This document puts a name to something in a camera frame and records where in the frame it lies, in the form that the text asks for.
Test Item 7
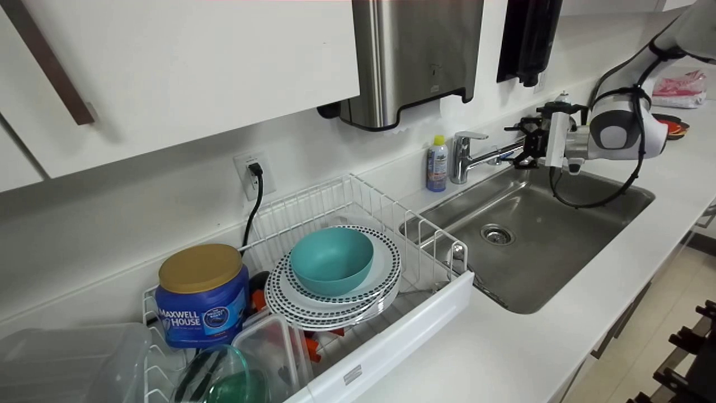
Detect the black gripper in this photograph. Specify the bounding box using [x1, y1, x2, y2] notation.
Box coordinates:
[503, 95, 596, 175]

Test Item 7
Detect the chrome sink faucet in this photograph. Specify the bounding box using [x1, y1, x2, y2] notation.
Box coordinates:
[448, 129, 525, 186]

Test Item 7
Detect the dish soap bottle yellow cap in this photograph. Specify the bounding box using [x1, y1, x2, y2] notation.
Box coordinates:
[422, 131, 452, 195]

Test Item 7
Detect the round sink drain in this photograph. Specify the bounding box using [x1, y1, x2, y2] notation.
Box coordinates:
[478, 222, 515, 246]

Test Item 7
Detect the stainless steel sink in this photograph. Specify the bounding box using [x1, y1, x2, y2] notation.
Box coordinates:
[398, 159, 657, 316]

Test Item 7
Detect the white dish rack tray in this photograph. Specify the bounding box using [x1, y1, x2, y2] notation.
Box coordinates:
[282, 268, 477, 403]

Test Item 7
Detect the black hanging cloth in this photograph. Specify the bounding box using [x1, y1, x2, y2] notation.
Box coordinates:
[496, 0, 567, 90]

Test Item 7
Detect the white paper towel sheet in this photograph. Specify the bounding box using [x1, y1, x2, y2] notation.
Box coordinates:
[401, 97, 444, 126]

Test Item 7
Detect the stainless paper towel dispenser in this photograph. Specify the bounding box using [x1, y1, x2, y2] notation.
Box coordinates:
[317, 0, 488, 131]

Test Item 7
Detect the pale blue plate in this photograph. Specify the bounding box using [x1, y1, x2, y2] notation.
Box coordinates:
[282, 232, 395, 306]

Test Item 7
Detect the cream lower cabinet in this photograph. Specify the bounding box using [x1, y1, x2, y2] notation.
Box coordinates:
[551, 210, 716, 403]

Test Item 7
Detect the teal bowl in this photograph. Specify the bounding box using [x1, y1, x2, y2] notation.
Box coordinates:
[287, 227, 376, 297]

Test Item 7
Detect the white plate black-dotted rim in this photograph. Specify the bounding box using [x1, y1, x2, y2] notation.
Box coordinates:
[263, 223, 402, 333]

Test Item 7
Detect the black metal cart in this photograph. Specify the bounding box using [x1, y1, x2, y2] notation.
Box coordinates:
[625, 297, 716, 403]

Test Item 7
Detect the orange utensil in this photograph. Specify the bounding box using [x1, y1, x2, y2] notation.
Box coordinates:
[300, 326, 348, 365]

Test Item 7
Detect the clear glass container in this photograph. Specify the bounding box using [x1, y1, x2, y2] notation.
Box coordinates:
[230, 312, 317, 398]

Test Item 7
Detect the blue coffee can tan lid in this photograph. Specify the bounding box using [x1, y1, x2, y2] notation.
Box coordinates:
[155, 241, 251, 352]

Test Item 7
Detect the green glass bowl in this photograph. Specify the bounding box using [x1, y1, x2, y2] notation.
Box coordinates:
[197, 343, 294, 403]

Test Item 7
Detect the black utensil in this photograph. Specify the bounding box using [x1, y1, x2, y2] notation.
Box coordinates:
[175, 346, 226, 403]

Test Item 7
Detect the clear plastic container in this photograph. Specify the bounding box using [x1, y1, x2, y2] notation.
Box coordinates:
[0, 320, 153, 403]

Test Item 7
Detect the white wire dish rack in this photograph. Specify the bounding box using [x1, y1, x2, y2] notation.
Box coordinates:
[140, 173, 475, 403]

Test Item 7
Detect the black power cord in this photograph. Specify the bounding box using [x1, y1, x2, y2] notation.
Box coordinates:
[240, 161, 267, 252]

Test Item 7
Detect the white wall outlet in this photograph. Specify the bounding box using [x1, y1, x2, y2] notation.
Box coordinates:
[230, 149, 278, 202]

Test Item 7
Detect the brown cabinet handle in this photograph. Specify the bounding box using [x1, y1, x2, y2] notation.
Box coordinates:
[0, 0, 98, 127]

